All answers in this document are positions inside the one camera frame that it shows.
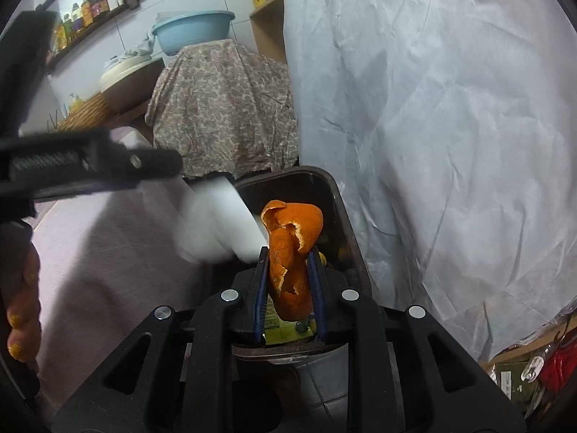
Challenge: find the grey cloth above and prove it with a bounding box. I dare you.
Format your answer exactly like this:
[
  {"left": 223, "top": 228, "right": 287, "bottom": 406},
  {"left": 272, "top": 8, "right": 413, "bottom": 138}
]
[{"left": 106, "top": 36, "right": 156, "bottom": 69}]

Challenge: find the pink tablecloth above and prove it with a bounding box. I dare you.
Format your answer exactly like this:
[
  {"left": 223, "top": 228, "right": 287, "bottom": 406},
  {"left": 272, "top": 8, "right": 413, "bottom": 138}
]
[{"left": 0, "top": 126, "right": 217, "bottom": 416}]

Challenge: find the person's left hand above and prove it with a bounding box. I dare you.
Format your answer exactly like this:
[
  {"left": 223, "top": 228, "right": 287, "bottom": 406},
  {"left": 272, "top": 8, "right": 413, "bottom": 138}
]
[{"left": 6, "top": 246, "right": 42, "bottom": 364}]

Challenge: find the wooden shelf unit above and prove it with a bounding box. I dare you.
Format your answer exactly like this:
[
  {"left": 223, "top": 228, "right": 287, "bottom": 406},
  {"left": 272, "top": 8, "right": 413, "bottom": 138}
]
[{"left": 249, "top": 0, "right": 290, "bottom": 65}]

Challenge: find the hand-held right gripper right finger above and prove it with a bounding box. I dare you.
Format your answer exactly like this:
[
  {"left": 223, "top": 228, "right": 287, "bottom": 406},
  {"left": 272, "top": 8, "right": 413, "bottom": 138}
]
[{"left": 308, "top": 247, "right": 528, "bottom": 433}]

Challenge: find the light blue basin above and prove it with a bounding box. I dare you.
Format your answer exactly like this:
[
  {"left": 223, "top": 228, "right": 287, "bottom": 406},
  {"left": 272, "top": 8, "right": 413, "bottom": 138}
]
[{"left": 151, "top": 10, "right": 236, "bottom": 55}]

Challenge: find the orange peel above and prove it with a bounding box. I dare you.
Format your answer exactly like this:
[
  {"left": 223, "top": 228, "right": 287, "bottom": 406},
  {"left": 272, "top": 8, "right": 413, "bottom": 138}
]
[{"left": 261, "top": 199, "right": 325, "bottom": 323}]

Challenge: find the white tissue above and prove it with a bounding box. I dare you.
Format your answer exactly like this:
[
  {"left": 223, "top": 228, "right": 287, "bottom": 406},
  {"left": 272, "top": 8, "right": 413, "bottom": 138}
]
[{"left": 173, "top": 178, "right": 271, "bottom": 264}]

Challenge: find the row of bottles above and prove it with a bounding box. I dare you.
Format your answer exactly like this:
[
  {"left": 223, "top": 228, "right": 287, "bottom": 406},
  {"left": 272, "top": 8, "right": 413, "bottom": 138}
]
[{"left": 53, "top": 0, "right": 132, "bottom": 52}]

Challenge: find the dark trash bin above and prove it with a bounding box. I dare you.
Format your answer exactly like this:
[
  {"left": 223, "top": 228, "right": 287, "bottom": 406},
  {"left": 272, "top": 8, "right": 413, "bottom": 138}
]
[{"left": 232, "top": 166, "right": 370, "bottom": 362}]

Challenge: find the green box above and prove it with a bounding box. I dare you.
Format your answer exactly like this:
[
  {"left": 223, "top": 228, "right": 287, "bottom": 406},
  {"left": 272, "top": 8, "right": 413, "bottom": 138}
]
[{"left": 493, "top": 361, "right": 542, "bottom": 406}]

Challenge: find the dark wooden bench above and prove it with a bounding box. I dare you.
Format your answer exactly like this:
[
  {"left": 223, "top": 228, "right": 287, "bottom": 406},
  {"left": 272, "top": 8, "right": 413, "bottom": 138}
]
[{"left": 106, "top": 99, "right": 156, "bottom": 145}]

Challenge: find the red bag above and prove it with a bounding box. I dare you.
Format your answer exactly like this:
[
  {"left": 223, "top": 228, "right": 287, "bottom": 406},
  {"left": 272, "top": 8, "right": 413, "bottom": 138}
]
[{"left": 538, "top": 338, "right": 577, "bottom": 394}]

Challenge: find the wicker basket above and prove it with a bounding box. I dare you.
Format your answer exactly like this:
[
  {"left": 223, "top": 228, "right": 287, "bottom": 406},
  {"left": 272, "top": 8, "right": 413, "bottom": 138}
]
[{"left": 58, "top": 95, "right": 111, "bottom": 131}]

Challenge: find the dark wooden wall shelf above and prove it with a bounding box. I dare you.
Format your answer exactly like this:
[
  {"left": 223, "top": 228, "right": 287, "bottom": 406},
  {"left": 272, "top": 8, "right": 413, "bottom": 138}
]
[{"left": 45, "top": 0, "right": 146, "bottom": 69}]

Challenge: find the patterned cloth cover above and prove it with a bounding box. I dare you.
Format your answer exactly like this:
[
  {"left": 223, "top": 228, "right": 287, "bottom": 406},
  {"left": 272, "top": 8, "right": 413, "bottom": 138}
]
[{"left": 145, "top": 40, "right": 300, "bottom": 179}]

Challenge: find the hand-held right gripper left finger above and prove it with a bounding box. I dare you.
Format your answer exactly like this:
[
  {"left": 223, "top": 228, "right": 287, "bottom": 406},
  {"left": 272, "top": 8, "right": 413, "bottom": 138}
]
[{"left": 54, "top": 246, "right": 271, "bottom": 433}]

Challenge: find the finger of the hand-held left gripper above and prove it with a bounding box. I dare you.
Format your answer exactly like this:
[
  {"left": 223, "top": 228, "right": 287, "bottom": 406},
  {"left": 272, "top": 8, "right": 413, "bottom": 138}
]
[{"left": 9, "top": 128, "right": 183, "bottom": 210}]

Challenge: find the white sheet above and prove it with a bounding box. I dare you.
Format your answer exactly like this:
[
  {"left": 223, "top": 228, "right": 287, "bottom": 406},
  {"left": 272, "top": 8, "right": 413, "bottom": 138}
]
[{"left": 283, "top": 0, "right": 577, "bottom": 362}]

